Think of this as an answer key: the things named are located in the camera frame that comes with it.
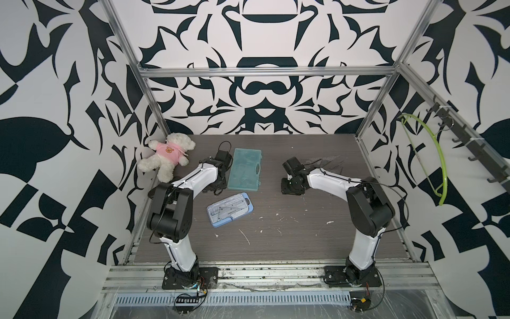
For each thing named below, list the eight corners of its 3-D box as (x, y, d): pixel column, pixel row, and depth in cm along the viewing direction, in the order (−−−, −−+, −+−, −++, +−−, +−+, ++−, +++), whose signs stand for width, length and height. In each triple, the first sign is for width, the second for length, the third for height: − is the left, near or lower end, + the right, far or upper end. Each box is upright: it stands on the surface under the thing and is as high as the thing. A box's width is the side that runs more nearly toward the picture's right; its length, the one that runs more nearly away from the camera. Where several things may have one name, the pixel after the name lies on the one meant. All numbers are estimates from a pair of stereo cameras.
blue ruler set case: (213, 229, 88) (212, 226, 86) (206, 208, 94) (205, 206, 92) (254, 210, 93) (254, 208, 91) (246, 193, 99) (246, 190, 97)
